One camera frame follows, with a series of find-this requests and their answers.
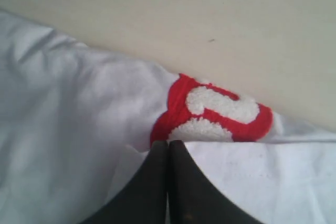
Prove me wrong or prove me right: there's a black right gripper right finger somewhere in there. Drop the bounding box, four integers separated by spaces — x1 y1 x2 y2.
167 141 260 224

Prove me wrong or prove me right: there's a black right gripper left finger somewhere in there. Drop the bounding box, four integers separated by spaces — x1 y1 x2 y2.
82 141 169 224

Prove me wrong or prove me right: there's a white t-shirt red lettering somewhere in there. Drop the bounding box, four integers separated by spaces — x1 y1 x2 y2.
1 11 335 223

